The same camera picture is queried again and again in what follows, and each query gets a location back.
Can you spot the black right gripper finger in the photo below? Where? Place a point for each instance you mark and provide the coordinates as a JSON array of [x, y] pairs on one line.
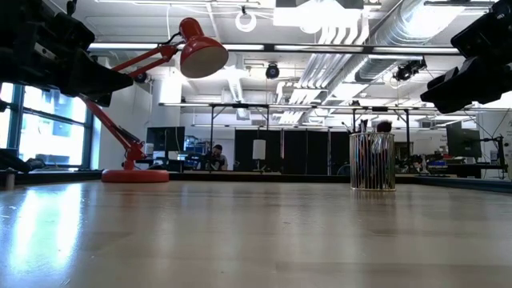
[[452, 96], [442, 78]]

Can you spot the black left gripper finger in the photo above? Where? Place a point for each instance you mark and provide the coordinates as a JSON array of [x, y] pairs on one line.
[[100, 100], [100, 82]]

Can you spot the round fluffy head makeup brush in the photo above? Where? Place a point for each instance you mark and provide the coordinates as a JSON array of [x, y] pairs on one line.
[[384, 126]]

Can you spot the black ceiling spotlight cluster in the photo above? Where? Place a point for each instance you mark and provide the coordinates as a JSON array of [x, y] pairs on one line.
[[408, 70]]

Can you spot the long ceiling light strip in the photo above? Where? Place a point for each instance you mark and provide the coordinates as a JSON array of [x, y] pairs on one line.
[[120, 46]]

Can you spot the large black computer monitor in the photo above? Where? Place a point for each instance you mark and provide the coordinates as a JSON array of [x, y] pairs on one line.
[[464, 142]]

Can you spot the blue box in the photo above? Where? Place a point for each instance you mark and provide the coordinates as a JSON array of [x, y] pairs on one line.
[[436, 164]]

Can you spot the small black computer monitor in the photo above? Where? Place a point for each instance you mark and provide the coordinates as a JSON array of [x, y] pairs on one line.
[[165, 139]]

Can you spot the red desk lamp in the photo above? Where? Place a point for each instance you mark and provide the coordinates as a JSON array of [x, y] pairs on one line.
[[135, 176]]

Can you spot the black bulky object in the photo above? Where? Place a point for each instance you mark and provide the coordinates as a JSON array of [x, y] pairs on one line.
[[16, 162]]

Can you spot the seated person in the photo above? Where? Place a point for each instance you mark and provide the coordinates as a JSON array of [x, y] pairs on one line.
[[219, 158]]

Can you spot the black partition panels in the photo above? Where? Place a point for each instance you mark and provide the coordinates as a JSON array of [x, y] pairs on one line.
[[304, 152]]

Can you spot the round black ceiling speaker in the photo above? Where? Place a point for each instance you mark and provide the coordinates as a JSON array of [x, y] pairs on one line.
[[272, 71]]

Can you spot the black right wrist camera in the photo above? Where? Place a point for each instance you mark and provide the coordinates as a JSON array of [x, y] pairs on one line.
[[488, 36]]

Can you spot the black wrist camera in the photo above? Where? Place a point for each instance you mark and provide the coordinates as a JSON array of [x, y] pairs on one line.
[[68, 32], [488, 36]]

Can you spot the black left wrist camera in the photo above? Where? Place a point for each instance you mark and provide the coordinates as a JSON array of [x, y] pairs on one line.
[[68, 32]]

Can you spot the silver ceiling air duct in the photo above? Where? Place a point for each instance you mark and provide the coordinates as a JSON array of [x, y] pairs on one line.
[[400, 36]]

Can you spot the window with dark frame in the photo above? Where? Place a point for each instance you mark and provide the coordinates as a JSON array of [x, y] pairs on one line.
[[52, 136]]

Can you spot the silver bolt post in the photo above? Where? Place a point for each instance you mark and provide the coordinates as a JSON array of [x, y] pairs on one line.
[[10, 180]]

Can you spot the black aluminium table frame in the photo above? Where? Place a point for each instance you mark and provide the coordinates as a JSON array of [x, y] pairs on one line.
[[240, 176]]

